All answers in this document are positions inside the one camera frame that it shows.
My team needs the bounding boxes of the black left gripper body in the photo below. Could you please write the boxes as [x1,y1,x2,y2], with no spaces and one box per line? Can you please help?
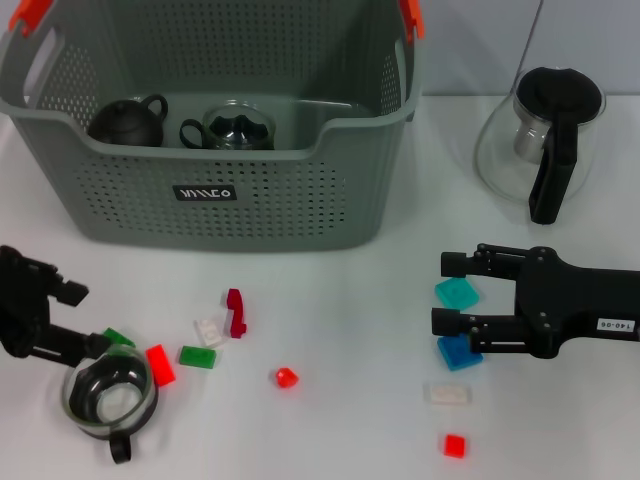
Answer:
[0,244,51,359]

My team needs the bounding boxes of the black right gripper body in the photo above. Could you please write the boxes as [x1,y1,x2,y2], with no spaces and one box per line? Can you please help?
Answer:
[514,245,640,360]

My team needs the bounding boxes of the green toy brick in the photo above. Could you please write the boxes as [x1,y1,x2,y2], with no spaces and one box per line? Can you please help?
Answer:
[178,345,220,371]
[102,327,137,350]

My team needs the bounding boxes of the grey perforated storage bin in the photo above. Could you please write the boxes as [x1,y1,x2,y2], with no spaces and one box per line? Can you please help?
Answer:
[0,0,426,254]

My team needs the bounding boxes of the blue square toy plate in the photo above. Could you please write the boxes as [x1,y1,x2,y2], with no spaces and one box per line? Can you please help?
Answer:
[437,334,485,373]

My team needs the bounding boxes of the teal square toy plate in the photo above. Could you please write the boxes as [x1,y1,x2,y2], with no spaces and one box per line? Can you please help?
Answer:
[433,277,481,310]

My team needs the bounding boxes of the white toy brick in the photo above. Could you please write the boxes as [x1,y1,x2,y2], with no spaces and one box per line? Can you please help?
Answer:
[423,382,474,409]
[193,318,226,349]

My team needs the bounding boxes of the long red toy brick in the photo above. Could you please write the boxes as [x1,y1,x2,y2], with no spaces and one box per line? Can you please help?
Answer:
[145,343,179,387]

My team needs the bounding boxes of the red square toy brick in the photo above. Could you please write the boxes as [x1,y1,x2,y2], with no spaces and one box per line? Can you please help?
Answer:
[438,433,472,459]

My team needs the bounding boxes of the dark red curved toy piece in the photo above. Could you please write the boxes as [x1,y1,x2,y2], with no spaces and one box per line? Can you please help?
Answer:
[222,288,248,340]

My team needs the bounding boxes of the black clay teapot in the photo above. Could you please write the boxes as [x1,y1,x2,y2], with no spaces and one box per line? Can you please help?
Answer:
[87,93,169,148]

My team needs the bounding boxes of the red sloped toy brick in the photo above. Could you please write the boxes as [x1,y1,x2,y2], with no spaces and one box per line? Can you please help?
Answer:
[274,367,301,390]

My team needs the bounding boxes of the glass teapot black handle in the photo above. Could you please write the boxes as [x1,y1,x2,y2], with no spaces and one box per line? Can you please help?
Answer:
[473,66,607,226]

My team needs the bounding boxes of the orange bin handle clip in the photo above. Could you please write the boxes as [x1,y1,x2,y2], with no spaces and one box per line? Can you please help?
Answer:
[8,0,54,39]
[399,0,426,40]

